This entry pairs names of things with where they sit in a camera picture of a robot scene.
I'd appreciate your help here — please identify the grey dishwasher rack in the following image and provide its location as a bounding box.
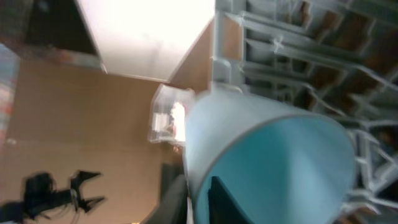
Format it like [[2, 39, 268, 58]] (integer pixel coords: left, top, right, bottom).
[[212, 0, 397, 223]]

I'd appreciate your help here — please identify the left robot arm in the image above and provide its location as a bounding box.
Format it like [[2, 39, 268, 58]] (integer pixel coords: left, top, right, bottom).
[[1, 170, 106, 223]]

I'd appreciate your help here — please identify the light blue plastic cup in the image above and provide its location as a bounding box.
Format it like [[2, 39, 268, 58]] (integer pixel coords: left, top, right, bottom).
[[185, 90, 356, 223]]

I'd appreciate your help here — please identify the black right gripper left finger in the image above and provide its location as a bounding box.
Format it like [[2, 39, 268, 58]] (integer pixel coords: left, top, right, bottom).
[[141, 163, 188, 224]]

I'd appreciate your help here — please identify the white napkin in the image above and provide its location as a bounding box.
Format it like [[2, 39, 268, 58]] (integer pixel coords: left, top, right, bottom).
[[171, 102, 185, 142]]

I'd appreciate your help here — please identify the clear plastic waste bin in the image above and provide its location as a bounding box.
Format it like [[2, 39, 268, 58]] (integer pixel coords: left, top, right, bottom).
[[148, 84, 195, 146]]

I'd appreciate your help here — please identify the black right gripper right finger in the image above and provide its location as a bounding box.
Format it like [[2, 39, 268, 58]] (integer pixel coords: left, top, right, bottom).
[[208, 176, 252, 224]]

